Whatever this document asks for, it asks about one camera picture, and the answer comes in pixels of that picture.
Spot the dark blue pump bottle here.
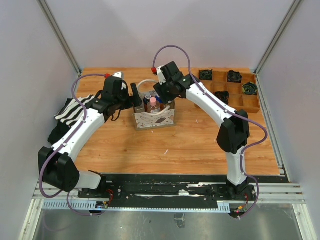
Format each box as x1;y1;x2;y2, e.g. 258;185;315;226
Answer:
143;94;152;106

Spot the clear bottle pink cap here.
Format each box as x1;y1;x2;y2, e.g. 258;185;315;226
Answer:
147;97;161;114

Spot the black white striped cloth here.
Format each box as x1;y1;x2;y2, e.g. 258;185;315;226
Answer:
47;98;84;145

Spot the clear bottle dark cap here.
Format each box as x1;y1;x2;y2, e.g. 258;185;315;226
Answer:
134;104;145;114

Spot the clear bottle white cap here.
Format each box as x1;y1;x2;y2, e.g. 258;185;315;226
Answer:
160;101;172;110

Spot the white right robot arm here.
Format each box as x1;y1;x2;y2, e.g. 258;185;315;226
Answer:
151;61;250;200

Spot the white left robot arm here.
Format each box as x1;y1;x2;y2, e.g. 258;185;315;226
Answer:
38;71;142;198

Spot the printed canvas tote bag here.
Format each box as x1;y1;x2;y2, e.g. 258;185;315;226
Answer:
133;79;176;131

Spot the dark green rolled tie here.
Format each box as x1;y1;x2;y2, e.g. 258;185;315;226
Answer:
199;69;213;81

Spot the black orange rolled tie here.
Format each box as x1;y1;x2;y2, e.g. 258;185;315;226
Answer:
213;91;230;105

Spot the wooden divided tray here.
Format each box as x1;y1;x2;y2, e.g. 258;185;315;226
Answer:
200;69;260;114

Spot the green yellow rolled tie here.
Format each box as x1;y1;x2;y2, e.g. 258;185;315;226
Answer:
242;82;258;96

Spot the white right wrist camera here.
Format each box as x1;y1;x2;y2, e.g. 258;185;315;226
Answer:
156;65;166;85

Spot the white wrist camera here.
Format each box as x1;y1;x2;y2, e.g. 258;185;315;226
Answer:
156;65;166;85
112;71;128;90

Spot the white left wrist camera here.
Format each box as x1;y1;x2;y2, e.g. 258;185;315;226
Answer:
112;71;128;90

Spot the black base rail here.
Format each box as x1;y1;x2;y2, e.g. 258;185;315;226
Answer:
78;173;257;209

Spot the left aluminium frame post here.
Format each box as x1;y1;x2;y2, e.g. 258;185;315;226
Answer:
37;0;82;76

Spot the aluminium frame post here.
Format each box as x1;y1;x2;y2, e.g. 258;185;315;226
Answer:
253;0;305;76
37;0;82;76

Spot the grey slotted cable duct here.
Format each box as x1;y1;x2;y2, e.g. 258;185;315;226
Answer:
41;199;231;214

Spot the right aluminium frame post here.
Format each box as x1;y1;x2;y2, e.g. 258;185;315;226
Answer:
253;0;305;76

